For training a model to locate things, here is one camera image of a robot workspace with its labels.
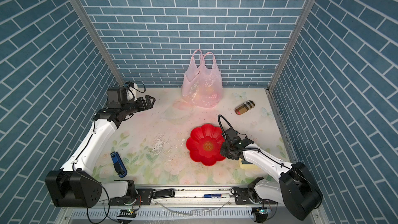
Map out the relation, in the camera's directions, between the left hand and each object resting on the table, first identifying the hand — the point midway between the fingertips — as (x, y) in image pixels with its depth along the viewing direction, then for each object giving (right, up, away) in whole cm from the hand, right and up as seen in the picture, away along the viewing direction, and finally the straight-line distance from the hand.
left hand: (149, 99), depth 80 cm
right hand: (+38, -28, +6) cm, 48 cm away
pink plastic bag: (+27, +10, +22) cm, 37 cm away
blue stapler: (-16, -34, +1) cm, 38 cm away
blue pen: (+33, -46, -7) cm, 58 cm away
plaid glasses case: (+59, -4, +28) cm, 65 cm away
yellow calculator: (+51, -35, +3) cm, 62 cm away
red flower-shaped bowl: (+29, -27, +11) cm, 41 cm away
